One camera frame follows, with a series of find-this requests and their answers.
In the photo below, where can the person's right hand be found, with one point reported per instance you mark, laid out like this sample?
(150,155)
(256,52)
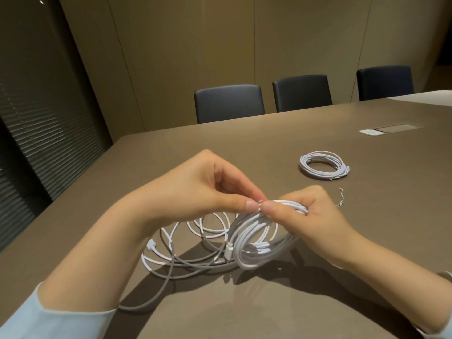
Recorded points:
(318,225)

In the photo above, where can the person's left hand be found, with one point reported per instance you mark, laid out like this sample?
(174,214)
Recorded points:
(190,190)

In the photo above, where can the single white twist tie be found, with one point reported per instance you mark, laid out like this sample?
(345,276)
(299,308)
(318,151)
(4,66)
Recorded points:
(260,202)

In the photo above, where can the person's right forearm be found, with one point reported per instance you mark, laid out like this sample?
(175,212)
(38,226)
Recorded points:
(388,282)

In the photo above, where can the bunch of white twist ties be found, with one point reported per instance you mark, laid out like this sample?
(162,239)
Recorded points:
(342,201)

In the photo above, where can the brown table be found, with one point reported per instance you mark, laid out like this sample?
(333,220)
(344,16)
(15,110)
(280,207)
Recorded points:
(388,208)

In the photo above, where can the dark meeting chair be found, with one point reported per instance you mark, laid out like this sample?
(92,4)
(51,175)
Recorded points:
(385,83)
(229,104)
(302,93)

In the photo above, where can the white table socket panel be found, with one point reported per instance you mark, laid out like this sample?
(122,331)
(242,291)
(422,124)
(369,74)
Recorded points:
(369,132)

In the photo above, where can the glass partition with grey blinds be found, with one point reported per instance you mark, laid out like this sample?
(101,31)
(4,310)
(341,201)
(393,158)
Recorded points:
(42,130)

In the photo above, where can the pale beige table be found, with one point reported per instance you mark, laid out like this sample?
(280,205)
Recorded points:
(423,98)

